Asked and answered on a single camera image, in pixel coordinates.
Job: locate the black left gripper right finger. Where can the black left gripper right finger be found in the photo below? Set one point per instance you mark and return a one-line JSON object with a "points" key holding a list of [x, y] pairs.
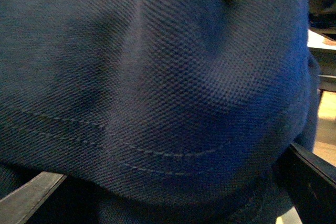
{"points": [[310, 184]]}

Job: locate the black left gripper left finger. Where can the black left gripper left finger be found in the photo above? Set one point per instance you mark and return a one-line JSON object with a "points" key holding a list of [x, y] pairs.
{"points": [[21, 204]]}

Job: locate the dark blue knit garment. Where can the dark blue knit garment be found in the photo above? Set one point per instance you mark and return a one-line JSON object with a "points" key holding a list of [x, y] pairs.
{"points": [[158, 111]]}

